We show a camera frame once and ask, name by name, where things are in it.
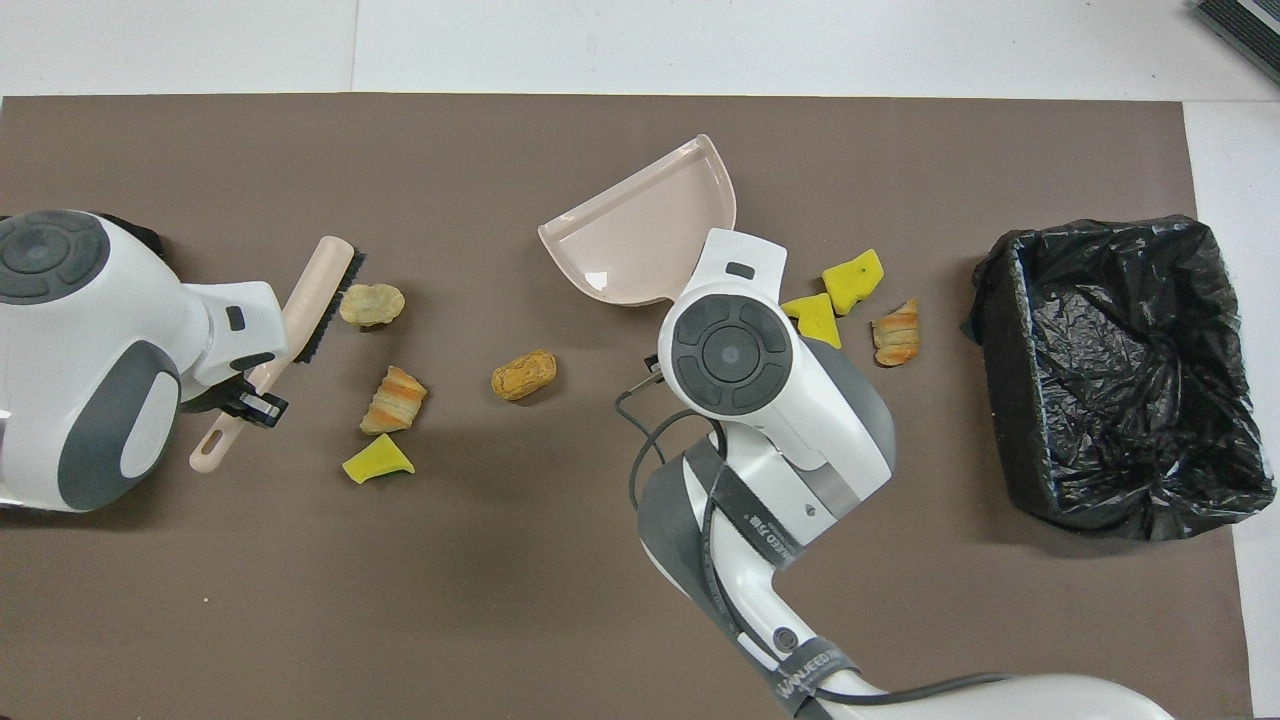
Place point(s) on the beige plastic dustpan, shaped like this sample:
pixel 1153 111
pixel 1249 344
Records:
pixel 650 220

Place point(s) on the orange striped croissant piece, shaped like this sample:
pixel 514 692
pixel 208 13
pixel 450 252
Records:
pixel 393 402

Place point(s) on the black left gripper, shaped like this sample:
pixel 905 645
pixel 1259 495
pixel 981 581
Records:
pixel 210 395

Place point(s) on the dark ribbed panel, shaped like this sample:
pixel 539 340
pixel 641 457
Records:
pixel 1250 25

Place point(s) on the brown oval bread roll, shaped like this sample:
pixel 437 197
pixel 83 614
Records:
pixel 523 375

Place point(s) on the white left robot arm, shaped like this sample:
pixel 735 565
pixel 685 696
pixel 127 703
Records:
pixel 90 330

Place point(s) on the yellow sponge piece green backing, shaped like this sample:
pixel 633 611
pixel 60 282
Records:
pixel 378 462

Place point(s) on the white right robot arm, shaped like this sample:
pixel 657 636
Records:
pixel 800 430

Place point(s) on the beige brush with black bristles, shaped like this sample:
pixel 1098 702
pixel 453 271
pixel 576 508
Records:
pixel 315 290

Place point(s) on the notched yellow sponge piece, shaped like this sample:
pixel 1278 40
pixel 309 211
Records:
pixel 815 322

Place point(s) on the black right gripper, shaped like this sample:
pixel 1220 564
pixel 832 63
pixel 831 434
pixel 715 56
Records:
pixel 654 365

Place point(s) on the striped bread slice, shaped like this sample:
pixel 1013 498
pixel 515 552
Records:
pixel 896 333

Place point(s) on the brown table mat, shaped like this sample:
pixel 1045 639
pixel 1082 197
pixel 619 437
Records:
pixel 500 600

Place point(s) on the yellow sponge piece with dot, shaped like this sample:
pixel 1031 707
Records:
pixel 853 284

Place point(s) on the pale ridged bread piece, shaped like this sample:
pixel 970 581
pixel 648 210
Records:
pixel 372 305

